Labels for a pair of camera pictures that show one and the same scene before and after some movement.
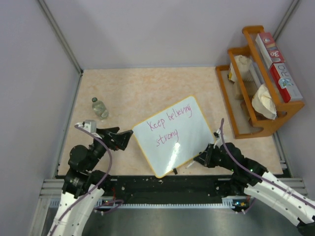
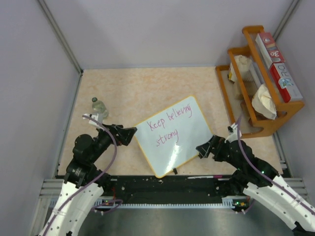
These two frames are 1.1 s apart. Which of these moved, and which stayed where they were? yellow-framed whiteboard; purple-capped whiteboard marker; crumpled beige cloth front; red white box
Moved: purple-capped whiteboard marker
Stayed: yellow-framed whiteboard; crumpled beige cloth front; red white box
